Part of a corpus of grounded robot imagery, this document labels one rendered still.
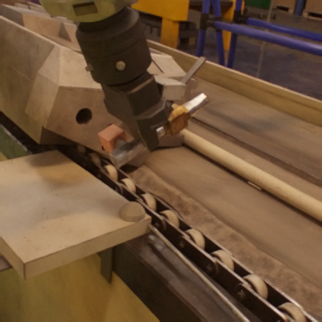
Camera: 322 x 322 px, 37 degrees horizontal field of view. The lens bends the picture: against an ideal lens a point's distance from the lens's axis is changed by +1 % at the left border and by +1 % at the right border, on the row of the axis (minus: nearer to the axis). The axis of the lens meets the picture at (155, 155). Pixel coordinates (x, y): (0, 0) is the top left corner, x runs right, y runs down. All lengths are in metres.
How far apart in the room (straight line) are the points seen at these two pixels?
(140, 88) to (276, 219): 0.40
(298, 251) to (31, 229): 0.43
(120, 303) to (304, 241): 0.33
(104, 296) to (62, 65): 0.41
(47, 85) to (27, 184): 0.18
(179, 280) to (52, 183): 0.30
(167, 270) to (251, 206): 0.30
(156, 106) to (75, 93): 0.22
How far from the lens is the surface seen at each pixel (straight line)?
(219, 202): 0.93
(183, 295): 0.66
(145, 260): 0.71
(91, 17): 0.62
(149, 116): 0.66
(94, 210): 0.77
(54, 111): 0.85
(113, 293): 0.83
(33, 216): 0.75
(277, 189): 0.97
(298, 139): 1.34
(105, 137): 0.76
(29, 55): 1.02
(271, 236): 0.86
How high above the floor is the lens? 1.19
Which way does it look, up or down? 24 degrees down
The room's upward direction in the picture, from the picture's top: 6 degrees clockwise
